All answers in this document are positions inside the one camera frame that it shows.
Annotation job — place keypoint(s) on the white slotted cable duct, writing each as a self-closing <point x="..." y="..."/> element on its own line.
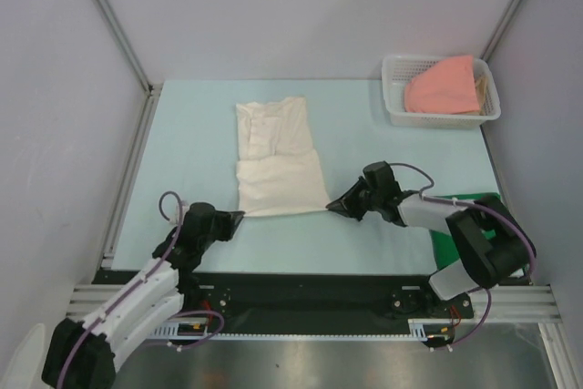
<point x="178" y="331"/>

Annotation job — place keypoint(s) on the left aluminium corner post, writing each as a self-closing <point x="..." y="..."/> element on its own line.
<point x="120" y="39"/>

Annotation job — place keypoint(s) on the green folded t shirt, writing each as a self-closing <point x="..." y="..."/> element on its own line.
<point x="444" y="248"/>

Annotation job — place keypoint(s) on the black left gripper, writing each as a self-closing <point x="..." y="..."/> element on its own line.
<point x="229" y="222"/>

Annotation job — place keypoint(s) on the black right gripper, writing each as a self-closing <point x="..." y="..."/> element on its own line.
<point x="360" y="199"/>

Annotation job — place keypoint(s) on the aluminium corner post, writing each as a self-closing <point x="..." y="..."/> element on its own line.
<point x="120" y="39"/>
<point x="514" y="2"/>

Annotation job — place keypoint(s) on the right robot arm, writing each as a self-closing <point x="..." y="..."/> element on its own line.
<point x="418" y="209"/>

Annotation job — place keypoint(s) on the white plastic basket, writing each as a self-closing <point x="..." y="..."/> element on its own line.
<point x="398" y="71"/>

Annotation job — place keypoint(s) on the beige t shirt in basket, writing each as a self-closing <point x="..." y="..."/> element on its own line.
<point x="481" y="85"/>

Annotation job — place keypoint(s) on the cream white t shirt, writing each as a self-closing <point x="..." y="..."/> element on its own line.
<point x="279" y="170"/>

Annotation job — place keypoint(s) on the pink t shirt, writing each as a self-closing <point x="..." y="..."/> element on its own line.
<point x="446" y="88"/>

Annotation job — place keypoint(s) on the right aluminium corner post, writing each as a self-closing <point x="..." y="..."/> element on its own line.
<point x="514" y="2"/>

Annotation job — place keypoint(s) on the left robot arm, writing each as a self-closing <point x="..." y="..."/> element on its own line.
<point x="89" y="352"/>

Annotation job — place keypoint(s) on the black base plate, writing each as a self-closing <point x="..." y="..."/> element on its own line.
<point x="389" y="297"/>

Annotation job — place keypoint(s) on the aluminium frame rail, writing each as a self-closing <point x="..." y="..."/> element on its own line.
<point x="510" y="304"/>

